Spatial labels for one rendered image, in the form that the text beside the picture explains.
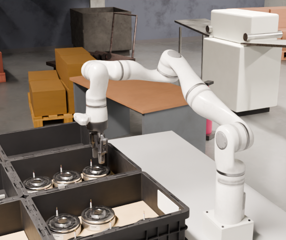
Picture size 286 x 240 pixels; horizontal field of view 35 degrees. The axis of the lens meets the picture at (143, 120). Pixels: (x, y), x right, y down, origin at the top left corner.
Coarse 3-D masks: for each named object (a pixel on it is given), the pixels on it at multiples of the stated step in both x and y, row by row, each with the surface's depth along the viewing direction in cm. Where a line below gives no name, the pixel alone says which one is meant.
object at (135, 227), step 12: (96, 180) 147; (108, 180) 147; (48, 192) 139; (168, 192) 139; (180, 204) 132; (36, 216) 126; (168, 216) 126; (180, 216) 127; (48, 228) 120; (120, 228) 120; (132, 228) 121; (144, 228) 123
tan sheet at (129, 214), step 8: (112, 208) 150; (120, 208) 150; (128, 208) 150; (136, 208) 150; (144, 208) 150; (120, 216) 145; (128, 216) 145; (136, 216) 145; (152, 216) 145; (120, 224) 140; (80, 232) 136; (88, 232) 136; (96, 232) 136
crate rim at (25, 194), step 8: (56, 152) 169; (64, 152) 171; (120, 152) 169; (8, 160) 162; (16, 160) 163; (128, 160) 162; (136, 168) 156; (16, 176) 150; (112, 176) 150; (72, 184) 144; (24, 192) 139; (32, 192) 139; (40, 192) 139
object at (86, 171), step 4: (96, 164) 175; (84, 168) 172; (88, 168) 172; (104, 168) 172; (108, 168) 172; (84, 172) 169; (88, 172) 169; (92, 172) 169; (100, 172) 168; (104, 172) 169; (108, 172) 169; (92, 176) 166; (96, 176) 166; (100, 176) 166
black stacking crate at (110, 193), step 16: (64, 192) 141; (80, 192) 144; (96, 192) 146; (112, 192) 149; (128, 192) 152; (144, 192) 153; (48, 208) 140; (64, 208) 143; (80, 208) 145; (176, 224) 129
